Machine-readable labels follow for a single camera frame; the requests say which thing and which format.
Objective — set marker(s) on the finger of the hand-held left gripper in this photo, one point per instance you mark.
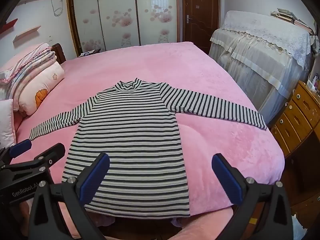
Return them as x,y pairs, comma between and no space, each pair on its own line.
20,148
53,151

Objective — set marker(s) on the white lace cover cloth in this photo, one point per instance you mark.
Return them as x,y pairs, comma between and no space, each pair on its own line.
265,30

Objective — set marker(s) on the white pillow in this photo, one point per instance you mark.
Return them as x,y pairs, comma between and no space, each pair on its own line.
6,122

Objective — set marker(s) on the dark wooden headboard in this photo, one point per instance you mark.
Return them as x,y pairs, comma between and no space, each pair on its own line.
59,52

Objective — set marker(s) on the pink cartoon print quilt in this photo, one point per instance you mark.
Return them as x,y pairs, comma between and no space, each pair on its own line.
42,85

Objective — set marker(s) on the floral glass sliding wardrobe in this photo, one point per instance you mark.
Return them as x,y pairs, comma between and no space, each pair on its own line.
117,10

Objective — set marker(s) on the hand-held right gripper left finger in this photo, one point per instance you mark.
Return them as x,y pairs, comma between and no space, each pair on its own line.
95,177

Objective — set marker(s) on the white plastic bag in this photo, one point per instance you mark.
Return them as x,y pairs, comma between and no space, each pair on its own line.
298,227

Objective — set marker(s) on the wooden desk with drawers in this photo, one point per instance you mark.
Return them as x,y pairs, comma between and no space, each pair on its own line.
297,115

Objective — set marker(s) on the small bottles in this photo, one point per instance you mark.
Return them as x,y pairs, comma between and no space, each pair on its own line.
315,81

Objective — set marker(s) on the brown wooden door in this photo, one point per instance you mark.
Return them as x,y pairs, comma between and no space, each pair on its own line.
202,10

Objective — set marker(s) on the folded pastel quilt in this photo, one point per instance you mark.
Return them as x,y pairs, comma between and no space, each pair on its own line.
30,70

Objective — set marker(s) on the black and white striped shirt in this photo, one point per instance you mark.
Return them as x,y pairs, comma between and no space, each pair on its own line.
130,135

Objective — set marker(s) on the folded pink quilt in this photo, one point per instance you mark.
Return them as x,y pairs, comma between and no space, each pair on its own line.
22,60

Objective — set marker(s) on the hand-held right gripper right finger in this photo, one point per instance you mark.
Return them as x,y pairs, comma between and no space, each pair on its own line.
226,180

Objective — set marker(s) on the pink plush bed blanket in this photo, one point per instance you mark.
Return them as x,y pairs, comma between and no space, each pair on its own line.
200,80

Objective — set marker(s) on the red wall shelf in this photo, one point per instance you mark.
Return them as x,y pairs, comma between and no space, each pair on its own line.
7,26

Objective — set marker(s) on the pale wooden wall shelf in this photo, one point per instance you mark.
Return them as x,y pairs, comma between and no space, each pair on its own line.
26,33

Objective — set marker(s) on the stack of books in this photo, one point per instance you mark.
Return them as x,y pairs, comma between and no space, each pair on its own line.
290,17

